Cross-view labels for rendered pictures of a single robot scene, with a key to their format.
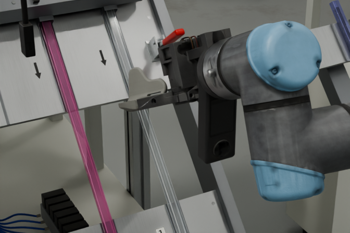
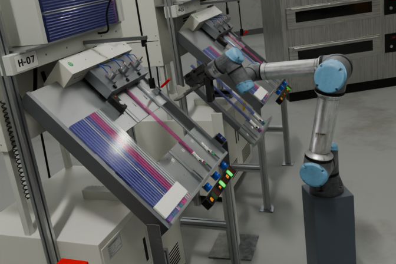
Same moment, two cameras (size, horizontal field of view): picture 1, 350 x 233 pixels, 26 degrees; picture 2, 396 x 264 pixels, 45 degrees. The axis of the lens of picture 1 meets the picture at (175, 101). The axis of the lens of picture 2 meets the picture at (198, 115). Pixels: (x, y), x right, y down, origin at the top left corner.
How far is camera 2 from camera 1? 147 cm
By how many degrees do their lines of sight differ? 37
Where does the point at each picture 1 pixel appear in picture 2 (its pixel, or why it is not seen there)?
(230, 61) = (221, 63)
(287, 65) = (240, 56)
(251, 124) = (234, 75)
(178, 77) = (195, 80)
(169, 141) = not seen: hidden behind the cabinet
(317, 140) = (249, 73)
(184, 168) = not seen: hidden behind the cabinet
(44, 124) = (66, 170)
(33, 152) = (78, 176)
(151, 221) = (188, 138)
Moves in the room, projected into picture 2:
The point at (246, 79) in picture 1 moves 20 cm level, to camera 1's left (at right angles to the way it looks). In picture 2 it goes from (230, 64) to (194, 75)
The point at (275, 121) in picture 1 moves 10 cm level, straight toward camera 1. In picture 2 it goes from (241, 71) to (256, 73)
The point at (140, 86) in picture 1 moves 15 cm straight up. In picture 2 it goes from (181, 89) to (176, 56)
